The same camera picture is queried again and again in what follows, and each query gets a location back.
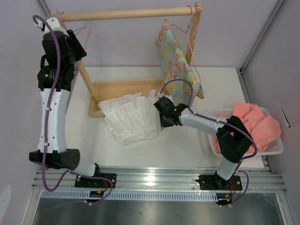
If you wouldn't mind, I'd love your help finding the pink wire hanger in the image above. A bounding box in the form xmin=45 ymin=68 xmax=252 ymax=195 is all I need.
xmin=74 ymin=21 xmax=92 ymax=50
xmin=164 ymin=2 xmax=203 ymax=84

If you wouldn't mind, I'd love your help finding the purple cable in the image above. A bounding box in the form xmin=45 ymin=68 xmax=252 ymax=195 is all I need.
xmin=158 ymin=79 xmax=258 ymax=208
xmin=32 ymin=15 xmax=113 ymax=208

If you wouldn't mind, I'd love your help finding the wooden clothes rack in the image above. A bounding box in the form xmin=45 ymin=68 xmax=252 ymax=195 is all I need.
xmin=51 ymin=7 xmax=191 ymax=118

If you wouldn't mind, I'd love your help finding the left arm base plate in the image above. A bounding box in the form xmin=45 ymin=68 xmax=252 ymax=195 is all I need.
xmin=75 ymin=173 xmax=117 ymax=189

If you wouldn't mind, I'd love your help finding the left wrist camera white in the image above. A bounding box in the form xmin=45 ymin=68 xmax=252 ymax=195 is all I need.
xmin=35 ymin=16 xmax=69 ymax=36

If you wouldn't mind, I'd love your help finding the pink cloth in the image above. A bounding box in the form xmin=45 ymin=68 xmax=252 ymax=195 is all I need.
xmin=217 ymin=102 xmax=281 ymax=152

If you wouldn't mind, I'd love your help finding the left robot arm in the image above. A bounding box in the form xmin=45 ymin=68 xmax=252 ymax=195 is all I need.
xmin=29 ymin=28 xmax=102 ymax=188

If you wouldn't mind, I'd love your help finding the white plastic basket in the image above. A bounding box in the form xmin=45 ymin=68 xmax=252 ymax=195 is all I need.
xmin=205 ymin=107 xmax=284 ymax=157

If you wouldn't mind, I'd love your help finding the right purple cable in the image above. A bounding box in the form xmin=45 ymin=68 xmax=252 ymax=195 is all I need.
xmin=158 ymin=79 xmax=258 ymax=208

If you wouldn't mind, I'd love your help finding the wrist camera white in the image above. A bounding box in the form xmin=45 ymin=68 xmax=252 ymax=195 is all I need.
xmin=157 ymin=93 xmax=172 ymax=100
xmin=35 ymin=16 xmax=69 ymax=36

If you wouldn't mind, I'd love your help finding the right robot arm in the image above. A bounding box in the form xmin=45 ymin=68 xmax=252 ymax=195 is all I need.
xmin=154 ymin=97 xmax=257 ymax=190

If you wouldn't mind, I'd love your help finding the aluminium mounting rail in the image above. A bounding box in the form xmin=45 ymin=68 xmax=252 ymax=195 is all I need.
xmin=31 ymin=165 xmax=287 ymax=194

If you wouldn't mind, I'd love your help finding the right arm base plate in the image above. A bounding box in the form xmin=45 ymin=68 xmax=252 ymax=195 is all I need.
xmin=195 ymin=173 xmax=242 ymax=191

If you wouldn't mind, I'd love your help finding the colourful floral patterned garment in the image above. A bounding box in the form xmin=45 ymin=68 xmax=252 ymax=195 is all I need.
xmin=156 ymin=23 xmax=204 ymax=104

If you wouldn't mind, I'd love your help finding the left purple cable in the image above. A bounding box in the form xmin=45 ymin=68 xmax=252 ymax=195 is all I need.
xmin=32 ymin=15 xmax=113 ymax=208

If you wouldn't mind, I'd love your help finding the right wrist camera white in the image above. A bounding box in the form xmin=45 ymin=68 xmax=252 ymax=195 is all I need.
xmin=157 ymin=93 xmax=172 ymax=100

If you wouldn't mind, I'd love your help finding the white pleated skirt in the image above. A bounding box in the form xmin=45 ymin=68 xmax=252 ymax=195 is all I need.
xmin=98 ymin=90 xmax=168 ymax=145

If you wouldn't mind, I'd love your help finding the perforated cable duct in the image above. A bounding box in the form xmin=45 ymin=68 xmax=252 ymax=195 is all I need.
xmin=41 ymin=190 xmax=218 ymax=202

